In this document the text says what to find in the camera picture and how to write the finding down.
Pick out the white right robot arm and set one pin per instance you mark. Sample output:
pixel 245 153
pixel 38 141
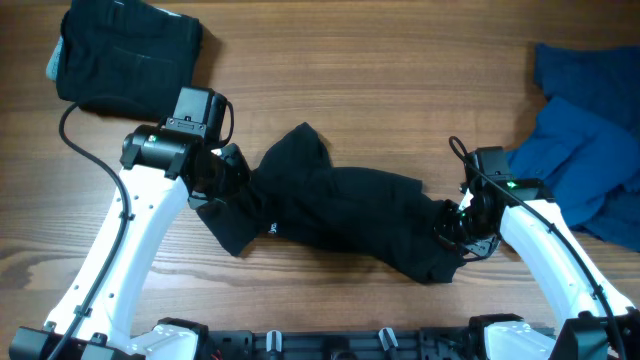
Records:
pixel 597 321

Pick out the blue polo shirt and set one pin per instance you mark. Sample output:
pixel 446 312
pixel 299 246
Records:
pixel 591 167

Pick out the black t-shirt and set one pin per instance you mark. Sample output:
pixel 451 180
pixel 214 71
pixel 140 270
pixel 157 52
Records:
pixel 297 193

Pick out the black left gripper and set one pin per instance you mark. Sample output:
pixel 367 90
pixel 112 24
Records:
pixel 239 174

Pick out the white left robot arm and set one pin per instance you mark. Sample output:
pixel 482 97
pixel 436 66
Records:
pixel 164 169

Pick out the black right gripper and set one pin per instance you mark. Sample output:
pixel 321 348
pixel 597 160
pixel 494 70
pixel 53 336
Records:
pixel 444 233

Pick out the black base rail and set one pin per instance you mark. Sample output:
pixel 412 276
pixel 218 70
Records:
pixel 385 343

